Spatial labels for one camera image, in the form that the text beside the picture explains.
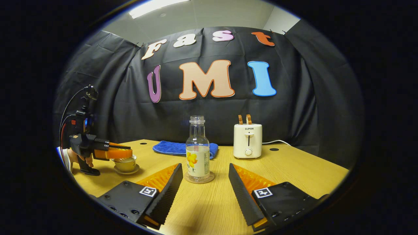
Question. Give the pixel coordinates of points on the white toaster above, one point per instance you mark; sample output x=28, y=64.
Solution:
x=247, y=140

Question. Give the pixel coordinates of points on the black backdrop cloth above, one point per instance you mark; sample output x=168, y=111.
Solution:
x=294, y=107

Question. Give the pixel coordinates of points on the clear water bottle yellow label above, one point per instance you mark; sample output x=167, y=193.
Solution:
x=197, y=153

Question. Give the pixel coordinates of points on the white yellow teacup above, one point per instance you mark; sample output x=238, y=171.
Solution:
x=125, y=166

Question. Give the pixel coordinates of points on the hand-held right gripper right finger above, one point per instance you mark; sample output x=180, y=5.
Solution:
x=243, y=195

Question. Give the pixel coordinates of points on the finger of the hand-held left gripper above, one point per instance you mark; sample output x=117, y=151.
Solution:
x=119, y=153
x=119, y=144

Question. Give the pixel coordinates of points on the bread slice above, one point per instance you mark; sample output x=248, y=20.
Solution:
x=249, y=119
x=240, y=119

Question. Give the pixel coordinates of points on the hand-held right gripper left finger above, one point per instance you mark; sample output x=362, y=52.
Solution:
x=168, y=192

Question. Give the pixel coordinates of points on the yellow teacup lid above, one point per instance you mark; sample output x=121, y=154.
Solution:
x=125, y=159

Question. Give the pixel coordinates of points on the round brown coaster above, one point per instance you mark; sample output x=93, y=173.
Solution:
x=209, y=179

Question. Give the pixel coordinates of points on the blue folded towel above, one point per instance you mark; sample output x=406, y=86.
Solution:
x=169, y=147

